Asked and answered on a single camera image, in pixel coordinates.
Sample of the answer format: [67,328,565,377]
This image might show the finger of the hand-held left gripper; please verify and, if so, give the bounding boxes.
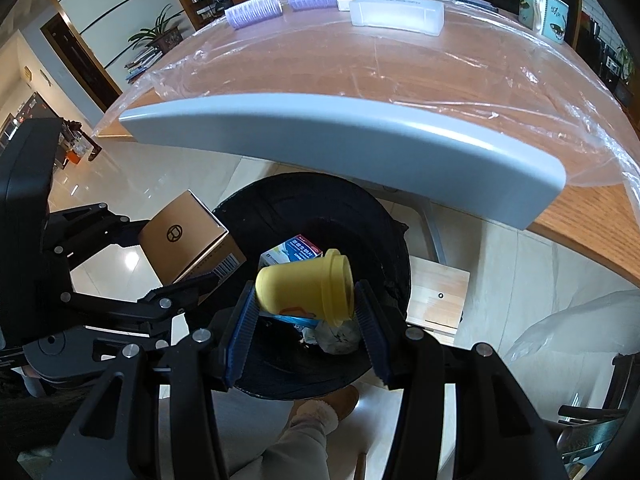
[57,270,231,341]
[42,202,151,271]

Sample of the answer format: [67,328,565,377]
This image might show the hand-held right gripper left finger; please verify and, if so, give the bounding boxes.
[42,280,261,480]

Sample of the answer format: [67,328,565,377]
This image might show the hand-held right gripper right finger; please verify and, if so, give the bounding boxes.
[352,280,566,480]

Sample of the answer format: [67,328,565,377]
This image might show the brown cardboard box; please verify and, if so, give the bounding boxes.
[137,189,247,286]

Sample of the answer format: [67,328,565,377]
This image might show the yellow cup with lid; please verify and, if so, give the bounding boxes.
[255,248,357,326]

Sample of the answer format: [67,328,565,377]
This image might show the black round bin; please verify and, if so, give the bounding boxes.
[210,172,412,401]

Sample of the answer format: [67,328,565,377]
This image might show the crumpled white paper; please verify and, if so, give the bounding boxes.
[300,317,361,356]

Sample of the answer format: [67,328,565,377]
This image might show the brown slipper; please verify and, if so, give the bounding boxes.
[292,384,361,423]

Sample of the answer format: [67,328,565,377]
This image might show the light wooden board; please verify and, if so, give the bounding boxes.
[405,256,471,333]

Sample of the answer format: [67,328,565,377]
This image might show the blue and white carton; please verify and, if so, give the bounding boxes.
[258,234,326,328]

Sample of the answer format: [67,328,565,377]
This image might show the person's leg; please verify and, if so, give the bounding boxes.
[210,390,341,480]

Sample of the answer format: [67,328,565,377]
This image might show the grey metal table leg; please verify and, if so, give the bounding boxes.
[382,187,448,266]

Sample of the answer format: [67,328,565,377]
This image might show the dark wooden door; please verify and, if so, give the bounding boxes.
[40,12,123,113]

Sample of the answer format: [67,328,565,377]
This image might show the stack of books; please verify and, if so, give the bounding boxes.
[122,50,163,81]

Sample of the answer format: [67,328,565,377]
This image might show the potted plant in dark pot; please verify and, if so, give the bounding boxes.
[129,5,183,56]

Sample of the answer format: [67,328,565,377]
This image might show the translucent white plastic bag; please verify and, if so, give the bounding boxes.
[505,287,640,376]

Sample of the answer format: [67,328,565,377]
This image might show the clear plastic sheet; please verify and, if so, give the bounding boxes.
[92,0,640,191]

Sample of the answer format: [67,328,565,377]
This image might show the translucent white plastic box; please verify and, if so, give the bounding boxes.
[348,0,446,38]

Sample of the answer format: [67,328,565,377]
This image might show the small green houseplant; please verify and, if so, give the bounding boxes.
[612,42,636,81]

